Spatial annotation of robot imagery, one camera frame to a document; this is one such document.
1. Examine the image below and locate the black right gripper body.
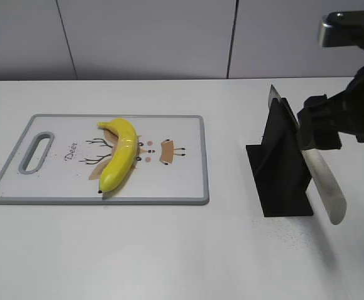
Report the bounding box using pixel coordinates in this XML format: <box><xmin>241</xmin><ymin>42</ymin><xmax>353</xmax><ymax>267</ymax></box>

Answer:
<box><xmin>330</xmin><ymin>67</ymin><xmax>364</xmax><ymax>143</ymax></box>

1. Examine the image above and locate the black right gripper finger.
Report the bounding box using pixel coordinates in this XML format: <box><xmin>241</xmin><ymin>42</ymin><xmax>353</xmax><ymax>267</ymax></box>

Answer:
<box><xmin>297</xmin><ymin>108</ymin><xmax>342</xmax><ymax>151</ymax></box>
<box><xmin>303</xmin><ymin>94</ymin><xmax>333</xmax><ymax>118</ymax></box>

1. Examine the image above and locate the white-handled kitchen knife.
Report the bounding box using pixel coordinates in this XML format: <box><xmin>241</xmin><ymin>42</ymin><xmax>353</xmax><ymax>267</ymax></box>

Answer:
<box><xmin>268</xmin><ymin>84</ymin><xmax>347</xmax><ymax>225</ymax></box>

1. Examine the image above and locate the yellow plastic banana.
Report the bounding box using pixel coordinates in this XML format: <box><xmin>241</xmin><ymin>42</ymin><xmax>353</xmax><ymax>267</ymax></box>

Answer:
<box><xmin>97</xmin><ymin>118</ymin><xmax>138</xmax><ymax>194</ymax></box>

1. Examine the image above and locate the black knife stand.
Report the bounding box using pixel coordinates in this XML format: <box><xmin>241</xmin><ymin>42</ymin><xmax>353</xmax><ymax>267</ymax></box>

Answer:
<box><xmin>245</xmin><ymin>97</ymin><xmax>313</xmax><ymax>218</ymax></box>

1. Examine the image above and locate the white grey-rimmed cutting board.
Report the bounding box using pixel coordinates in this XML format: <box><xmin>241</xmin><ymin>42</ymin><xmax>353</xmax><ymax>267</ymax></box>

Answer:
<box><xmin>0</xmin><ymin>114</ymin><xmax>209</xmax><ymax>205</ymax></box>

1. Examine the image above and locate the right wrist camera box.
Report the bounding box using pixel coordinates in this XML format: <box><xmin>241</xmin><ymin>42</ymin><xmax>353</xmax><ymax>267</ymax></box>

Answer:
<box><xmin>318</xmin><ymin>11</ymin><xmax>364</xmax><ymax>50</ymax></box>

